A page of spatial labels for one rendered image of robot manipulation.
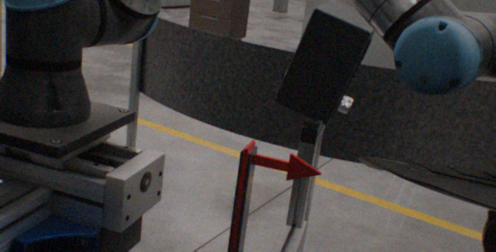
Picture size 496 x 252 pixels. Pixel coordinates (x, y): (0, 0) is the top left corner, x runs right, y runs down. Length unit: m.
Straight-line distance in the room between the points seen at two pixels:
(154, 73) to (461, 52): 2.32
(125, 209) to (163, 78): 1.86
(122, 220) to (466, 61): 0.56
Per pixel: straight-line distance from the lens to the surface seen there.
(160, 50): 2.74
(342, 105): 1.08
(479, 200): 0.35
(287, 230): 1.06
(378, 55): 6.79
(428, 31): 0.57
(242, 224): 0.50
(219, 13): 7.26
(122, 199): 0.89
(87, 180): 0.91
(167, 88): 2.71
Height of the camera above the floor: 1.36
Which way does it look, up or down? 17 degrees down
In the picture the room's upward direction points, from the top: 8 degrees clockwise
